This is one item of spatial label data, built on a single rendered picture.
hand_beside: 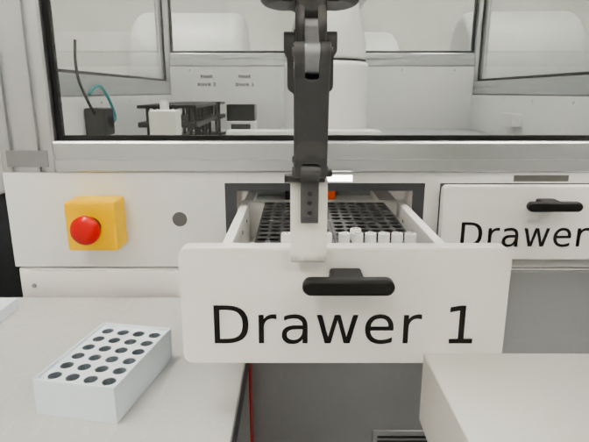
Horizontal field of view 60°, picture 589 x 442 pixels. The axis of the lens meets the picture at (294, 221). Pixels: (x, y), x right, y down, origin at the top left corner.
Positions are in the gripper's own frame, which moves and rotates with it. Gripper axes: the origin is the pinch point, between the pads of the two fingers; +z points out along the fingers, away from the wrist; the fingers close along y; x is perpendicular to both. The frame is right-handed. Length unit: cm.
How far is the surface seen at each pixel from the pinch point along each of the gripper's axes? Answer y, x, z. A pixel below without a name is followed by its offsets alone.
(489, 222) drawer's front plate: -30.8, 27.2, 8.2
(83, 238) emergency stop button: -25.4, -29.7, 9.0
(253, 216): -36.4, -7.5, 8.6
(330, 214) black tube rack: -25.3, 3.7, 5.6
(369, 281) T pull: 2.4, 4.9, 4.5
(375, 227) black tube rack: -19.5, 8.8, 5.9
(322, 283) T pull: 2.5, 1.0, 4.7
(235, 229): -19.9, -8.5, 6.2
